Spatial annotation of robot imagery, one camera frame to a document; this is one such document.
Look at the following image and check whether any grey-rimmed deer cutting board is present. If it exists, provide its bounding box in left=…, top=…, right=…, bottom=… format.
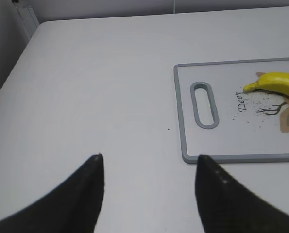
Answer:
left=174, top=58, right=289, bottom=164

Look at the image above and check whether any white aluminium frame post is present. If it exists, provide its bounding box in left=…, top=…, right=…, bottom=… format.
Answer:
left=12, top=0, right=39, bottom=43

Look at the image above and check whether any yellow plastic banana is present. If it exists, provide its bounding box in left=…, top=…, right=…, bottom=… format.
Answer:
left=243, top=71, right=289, bottom=97

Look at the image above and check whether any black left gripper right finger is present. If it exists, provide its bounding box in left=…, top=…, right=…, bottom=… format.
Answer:
left=195, top=155, right=289, bottom=233

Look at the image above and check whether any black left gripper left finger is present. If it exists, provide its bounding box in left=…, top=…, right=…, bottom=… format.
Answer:
left=0, top=154, right=104, bottom=233

